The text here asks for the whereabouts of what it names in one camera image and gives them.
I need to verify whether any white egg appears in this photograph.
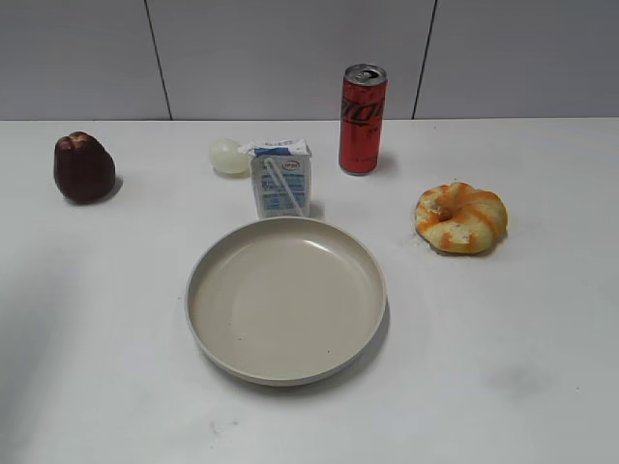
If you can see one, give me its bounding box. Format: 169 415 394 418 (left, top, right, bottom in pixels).
209 138 250 176

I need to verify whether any beige round plate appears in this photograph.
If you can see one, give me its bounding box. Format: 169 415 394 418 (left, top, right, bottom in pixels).
185 217 388 387

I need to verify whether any blue white milk carton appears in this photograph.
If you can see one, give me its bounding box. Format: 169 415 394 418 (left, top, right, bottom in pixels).
238 139 311 219

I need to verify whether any orange glazed bread bun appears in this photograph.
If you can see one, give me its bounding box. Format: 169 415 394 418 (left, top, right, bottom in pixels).
414 182 508 254

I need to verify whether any dark red wax apple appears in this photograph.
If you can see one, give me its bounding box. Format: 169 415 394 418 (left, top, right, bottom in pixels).
53 131 116 204

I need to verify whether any red soda can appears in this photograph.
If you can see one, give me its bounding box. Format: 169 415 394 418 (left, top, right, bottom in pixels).
339 64 388 175

